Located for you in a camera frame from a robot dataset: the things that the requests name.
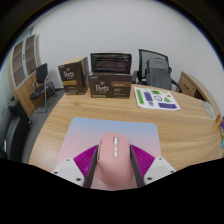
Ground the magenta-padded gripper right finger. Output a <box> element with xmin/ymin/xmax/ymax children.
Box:
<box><xmin>128</xmin><ymin>144</ymin><xmax>177</xmax><ymax>188</ymax></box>

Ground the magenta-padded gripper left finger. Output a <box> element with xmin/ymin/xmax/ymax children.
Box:
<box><xmin>51</xmin><ymin>143</ymin><xmax>100</xmax><ymax>189</ymax></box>

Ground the pink computer mouse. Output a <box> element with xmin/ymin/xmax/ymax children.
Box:
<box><xmin>95</xmin><ymin>132</ymin><xmax>134</xmax><ymax>188</ymax></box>

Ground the pink-blue gradient mouse pad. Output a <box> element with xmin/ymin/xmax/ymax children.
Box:
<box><xmin>55</xmin><ymin>116</ymin><xmax>163</xmax><ymax>192</ymax></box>

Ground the black armchair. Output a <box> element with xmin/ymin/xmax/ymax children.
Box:
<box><xmin>0</xmin><ymin>99</ymin><xmax>33</xmax><ymax>161</ymax></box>

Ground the printed sheet with coloured shapes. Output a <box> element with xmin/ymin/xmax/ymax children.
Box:
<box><xmin>133</xmin><ymin>86</ymin><xmax>181</xmax><ymax>112</ymax></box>

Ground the orange cardboard box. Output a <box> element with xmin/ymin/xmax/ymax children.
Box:
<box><xmin>214</xmin><ymin>114</ymin><xmax>223</xmax><ymax>128</ymax></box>

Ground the wooden side cabinet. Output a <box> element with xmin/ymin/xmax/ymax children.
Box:
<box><xmin>175</xmin><ymin>71</ymin><xmax>214</xmax><ymax>104</ymax></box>

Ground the tall brown coffee box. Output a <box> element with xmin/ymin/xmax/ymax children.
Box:
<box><xmin>57</xmin><ymin>56</ymin><xmax>90</xmax><ymax>96</ymax></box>

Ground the grey backpack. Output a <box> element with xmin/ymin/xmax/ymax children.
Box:
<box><xmin>144</xmin><ymin>58</ymin><xmax>173</xmax><ymax>90</ymax></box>

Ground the small black visitor chair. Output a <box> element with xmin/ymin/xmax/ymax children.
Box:
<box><xmin>29</xmin><ymin>62</ymin><xmax>57</xmax><ymax>113</ymax></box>

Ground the black mesh office chair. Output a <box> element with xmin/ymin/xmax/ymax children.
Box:
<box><xmin>132</xmin><ymin>48</ymin><xmax>184</xmax><ymax>94</ymax></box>

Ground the wooden shelf unit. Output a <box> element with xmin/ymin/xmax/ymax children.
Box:
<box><xmin>7</xmin><ymin>33</ymin><xmax>46</xmax><ymax>118</ymax></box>

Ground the black cardboard box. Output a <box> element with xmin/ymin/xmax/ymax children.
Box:
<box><xmin>89</xmin><ymin>50</ymin><xmax>133</xmax><ymax>75</ymax></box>

